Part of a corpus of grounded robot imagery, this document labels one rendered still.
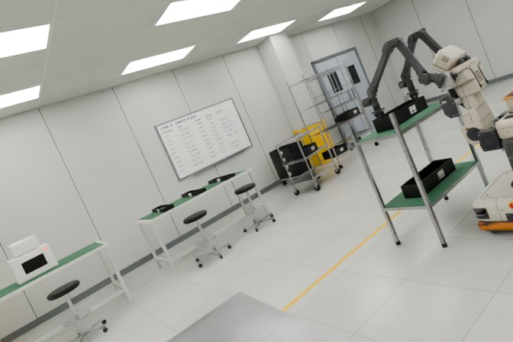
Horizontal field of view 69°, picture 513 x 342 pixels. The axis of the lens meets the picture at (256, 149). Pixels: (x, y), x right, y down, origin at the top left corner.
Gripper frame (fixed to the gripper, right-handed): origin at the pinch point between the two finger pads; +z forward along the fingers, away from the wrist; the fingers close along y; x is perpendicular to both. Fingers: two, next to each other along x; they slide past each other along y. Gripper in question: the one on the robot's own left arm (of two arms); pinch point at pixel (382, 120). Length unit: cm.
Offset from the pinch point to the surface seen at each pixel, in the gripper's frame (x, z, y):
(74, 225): -467, 6, 179
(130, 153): -465, -68, 52
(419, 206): 17, 69, 18
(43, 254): -333, 12, 237
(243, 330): 73, 25, 211
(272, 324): 83, 24, 205
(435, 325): 59, 104, 101
